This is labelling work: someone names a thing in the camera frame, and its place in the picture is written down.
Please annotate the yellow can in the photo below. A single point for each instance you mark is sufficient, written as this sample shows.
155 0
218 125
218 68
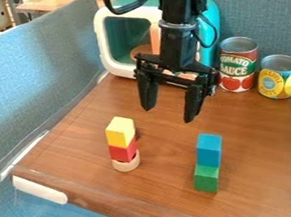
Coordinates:
279 76

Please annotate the toy microwave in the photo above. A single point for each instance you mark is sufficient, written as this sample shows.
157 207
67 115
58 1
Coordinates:
143 35

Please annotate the yellow cube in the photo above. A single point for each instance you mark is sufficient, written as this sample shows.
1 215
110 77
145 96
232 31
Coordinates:
120 132

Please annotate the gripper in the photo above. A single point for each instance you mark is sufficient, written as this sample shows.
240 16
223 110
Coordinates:
176 51

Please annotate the green cube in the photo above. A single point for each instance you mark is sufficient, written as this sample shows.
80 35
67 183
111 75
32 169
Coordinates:
206 178

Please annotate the red tomato can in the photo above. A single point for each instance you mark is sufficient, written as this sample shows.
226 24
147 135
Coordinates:
238 64

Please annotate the red cube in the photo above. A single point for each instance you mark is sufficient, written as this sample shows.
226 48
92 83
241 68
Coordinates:
123 151

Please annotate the blue cube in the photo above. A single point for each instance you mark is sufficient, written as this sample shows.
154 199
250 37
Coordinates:
209 150

